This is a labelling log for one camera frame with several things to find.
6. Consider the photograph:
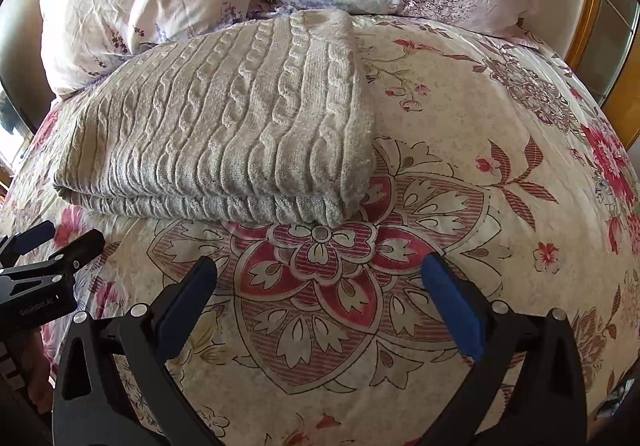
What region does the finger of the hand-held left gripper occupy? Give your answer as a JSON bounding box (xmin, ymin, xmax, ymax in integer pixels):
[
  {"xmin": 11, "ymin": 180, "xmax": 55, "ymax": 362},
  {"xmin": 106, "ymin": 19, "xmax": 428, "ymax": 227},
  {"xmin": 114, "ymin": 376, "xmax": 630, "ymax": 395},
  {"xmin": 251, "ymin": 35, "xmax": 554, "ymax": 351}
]
[
  {"xmin": 0, "ymin": 228, "xmax": 106, "ymax": 287},
  {"xmin": 0, "ymin": 220, "xmax": 57, "ymax": 267}
]

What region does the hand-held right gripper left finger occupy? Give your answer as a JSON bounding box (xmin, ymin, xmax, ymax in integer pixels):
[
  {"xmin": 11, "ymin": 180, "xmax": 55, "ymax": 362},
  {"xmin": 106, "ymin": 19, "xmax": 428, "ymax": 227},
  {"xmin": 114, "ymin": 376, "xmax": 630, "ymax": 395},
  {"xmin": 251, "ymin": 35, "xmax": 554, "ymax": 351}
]
[{"xmin": 51, "ymin": 256, "xmax": 221, "ymax": 446}]

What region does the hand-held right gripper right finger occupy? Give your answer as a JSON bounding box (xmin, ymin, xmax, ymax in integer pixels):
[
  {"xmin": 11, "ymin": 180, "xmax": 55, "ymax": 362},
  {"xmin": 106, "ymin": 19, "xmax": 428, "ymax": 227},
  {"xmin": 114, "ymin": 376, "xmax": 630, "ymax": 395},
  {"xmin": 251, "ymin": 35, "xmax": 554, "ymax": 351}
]
[{"xmin": 420, "ymin": 253, "xmax": 586, "ymax": 446}]

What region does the beige cable knit sweater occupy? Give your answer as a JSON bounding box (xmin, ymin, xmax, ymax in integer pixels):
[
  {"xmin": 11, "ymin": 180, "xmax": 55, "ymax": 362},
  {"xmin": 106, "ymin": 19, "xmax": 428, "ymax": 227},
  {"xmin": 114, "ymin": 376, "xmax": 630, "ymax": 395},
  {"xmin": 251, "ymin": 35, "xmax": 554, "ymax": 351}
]
[{"xmin": 52, "ymin": 10, "xmax": 377, "ymax": 227}]

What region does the reddish wooden furniture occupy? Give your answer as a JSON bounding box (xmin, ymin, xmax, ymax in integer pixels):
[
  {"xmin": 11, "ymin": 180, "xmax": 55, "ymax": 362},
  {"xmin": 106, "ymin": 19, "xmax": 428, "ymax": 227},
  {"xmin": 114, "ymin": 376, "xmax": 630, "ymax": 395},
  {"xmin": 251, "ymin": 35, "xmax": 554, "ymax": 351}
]
[{"xmin": 0, "ymin": 326, "xmax": 55, "ymax": 413}]

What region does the floral bed sheet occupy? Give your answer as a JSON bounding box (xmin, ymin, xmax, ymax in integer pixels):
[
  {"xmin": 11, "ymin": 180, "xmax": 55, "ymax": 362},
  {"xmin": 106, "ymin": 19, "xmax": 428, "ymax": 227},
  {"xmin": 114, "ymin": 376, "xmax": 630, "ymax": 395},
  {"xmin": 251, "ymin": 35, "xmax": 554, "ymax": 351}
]
[{"xmin": 0, "ymin": 16, "xmax": 640, "ymax": 446}]

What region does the orange wooden frame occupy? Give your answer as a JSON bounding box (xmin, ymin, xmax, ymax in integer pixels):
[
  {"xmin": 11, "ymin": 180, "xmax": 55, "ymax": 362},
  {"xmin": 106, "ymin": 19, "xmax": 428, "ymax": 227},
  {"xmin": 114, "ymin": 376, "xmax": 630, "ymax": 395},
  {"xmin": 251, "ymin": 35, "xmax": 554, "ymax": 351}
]
[{"xmin": 564, "ymin": 0, "xmax": 610, "ymax": 101}]

